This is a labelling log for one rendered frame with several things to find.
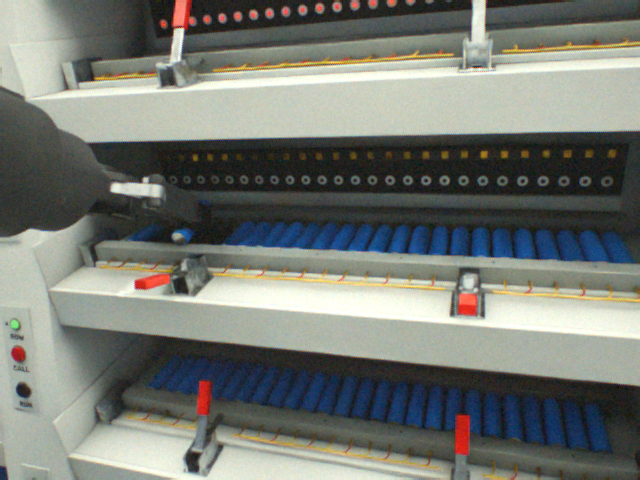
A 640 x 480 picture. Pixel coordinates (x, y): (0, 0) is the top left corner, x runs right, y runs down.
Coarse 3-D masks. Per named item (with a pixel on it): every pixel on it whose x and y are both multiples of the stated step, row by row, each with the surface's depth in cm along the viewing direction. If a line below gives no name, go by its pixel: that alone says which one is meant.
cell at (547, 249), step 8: (536, 232) 50; (544, 232) 49; (536, 240) 49; (544, 240) 48; (552, 240) 48; (536, 248) 48; (544, 248) 46; (552, 248) 46; (544, 256) 45; (552, 256) 44
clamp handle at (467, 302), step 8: (464, 280) 40; (472, 280) 40; (464, 288) 41; (472, 288) 41; (464, 296) 37; (472, 296) 37; (464, 304) 34; (472, 304) 34; (464, 312) 34; (472, 312) 34
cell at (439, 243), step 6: (438, 228) 52; (444, 228) 52; (432, 234) 52; (438, 234) 51; (444, 234) 51; (432, 240) 50; (438, 240) 50; (444, 240) 50; (432, 246) 49; (438, 246) 48; (444, 246) 49; (432, 252) 47; (438, 252) 47; (444, 252) 48
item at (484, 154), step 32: (160, 160) 64; (192, 160) 63; (224, 160) 62; (256, 160) 60; (288, 160) 59; (320, 160) 58; (352, 160) 57; (384, 160) 56; (416, 160) 55; (448, 160) 54; (480, 160) 53; (512, 160) 52; (544, 160) 51; (576, 160) 51; (608, 160) 50; (416, 192) 57; (448, 192) 56; (480, 192) 55; (512, 192) 54; (544, 192) 53; (576, 192) 52; (608, 192) 51
